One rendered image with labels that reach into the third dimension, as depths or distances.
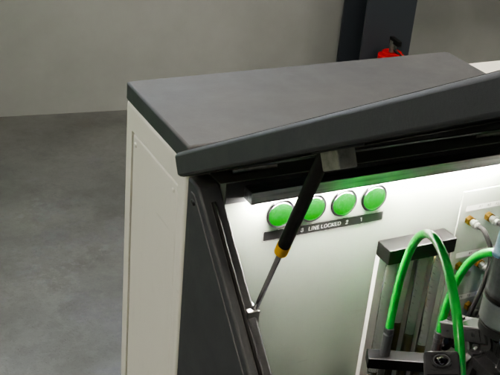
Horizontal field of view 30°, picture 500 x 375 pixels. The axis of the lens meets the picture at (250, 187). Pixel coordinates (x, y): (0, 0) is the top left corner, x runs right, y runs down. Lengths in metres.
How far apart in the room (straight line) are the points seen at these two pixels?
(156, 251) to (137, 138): 0.20
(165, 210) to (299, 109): 0.28
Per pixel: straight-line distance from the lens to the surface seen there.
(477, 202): 1.75
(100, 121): 5.21
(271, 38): 5.46
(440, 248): 1.37
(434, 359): 1.24
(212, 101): 1.59
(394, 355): 1.70
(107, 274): 3.85
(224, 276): 1.38
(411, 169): 1.57
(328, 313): 1.68
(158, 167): 1.56
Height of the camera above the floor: 2.10
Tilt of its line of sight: 27 degrees down
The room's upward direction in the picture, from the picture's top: 5 degrees clockwise
